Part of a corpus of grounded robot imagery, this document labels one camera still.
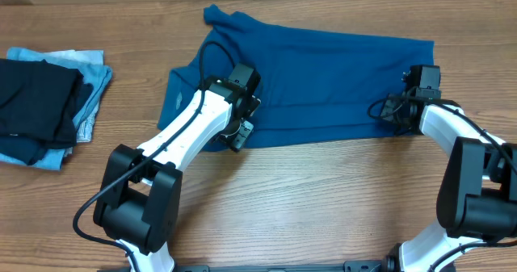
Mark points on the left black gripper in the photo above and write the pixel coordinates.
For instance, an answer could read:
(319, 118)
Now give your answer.
(238, 141)

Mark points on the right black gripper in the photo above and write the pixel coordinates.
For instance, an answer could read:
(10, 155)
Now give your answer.
(389, 113)

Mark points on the blue polo shirt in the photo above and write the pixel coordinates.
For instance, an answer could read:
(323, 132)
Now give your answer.
(315, 85)

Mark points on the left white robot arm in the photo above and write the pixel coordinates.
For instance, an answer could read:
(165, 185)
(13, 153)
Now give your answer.
(141, 187)

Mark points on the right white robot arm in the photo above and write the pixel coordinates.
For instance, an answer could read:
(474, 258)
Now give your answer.
(476, 203)

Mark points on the light blue folded garment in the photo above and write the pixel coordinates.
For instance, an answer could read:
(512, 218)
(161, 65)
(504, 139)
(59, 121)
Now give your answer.
(97, 75)

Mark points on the black folded garment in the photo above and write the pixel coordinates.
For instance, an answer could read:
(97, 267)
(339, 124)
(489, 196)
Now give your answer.
(39, 101)

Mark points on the dark navy folded garment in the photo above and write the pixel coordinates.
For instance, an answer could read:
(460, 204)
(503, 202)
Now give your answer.
(29, 151)

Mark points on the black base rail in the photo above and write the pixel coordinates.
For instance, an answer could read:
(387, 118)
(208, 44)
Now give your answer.
(347, 266)

